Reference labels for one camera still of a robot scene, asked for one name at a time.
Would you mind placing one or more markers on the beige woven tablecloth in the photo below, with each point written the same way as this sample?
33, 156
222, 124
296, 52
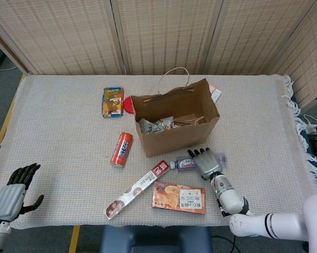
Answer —
55, 131

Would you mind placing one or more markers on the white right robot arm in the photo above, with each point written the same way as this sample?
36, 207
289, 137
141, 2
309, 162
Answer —
229, 197

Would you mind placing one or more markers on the white power strip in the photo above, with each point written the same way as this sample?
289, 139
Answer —
315, 127

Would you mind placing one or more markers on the clear plastic bottle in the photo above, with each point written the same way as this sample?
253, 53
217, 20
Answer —
184, 164

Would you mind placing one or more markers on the orange snack packet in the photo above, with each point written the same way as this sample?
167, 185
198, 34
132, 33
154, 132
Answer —
171, 197

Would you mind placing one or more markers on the red round lid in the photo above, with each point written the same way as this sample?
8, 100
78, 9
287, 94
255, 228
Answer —
128, 105

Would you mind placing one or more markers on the woven folding screen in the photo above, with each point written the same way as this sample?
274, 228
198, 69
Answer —
69, 34

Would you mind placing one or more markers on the small yellow blue carton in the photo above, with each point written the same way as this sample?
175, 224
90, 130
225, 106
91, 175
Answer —
112, 102

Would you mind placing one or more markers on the long white baking paper box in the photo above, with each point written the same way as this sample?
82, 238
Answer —
140, 185

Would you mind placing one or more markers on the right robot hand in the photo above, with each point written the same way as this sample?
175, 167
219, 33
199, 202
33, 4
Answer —
208, 164

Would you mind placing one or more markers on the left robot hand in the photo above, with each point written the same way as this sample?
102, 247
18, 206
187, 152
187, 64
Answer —
8, 200

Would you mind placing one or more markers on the brown paper shopping bag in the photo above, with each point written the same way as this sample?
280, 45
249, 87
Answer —
174, 143

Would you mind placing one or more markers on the orange soda can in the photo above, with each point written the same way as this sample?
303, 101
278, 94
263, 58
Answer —
121, 150

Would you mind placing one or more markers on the blue chair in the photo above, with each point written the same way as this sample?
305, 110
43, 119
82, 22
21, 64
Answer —
153, 239

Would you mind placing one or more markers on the silver snack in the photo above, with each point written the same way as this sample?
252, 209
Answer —
148, 127

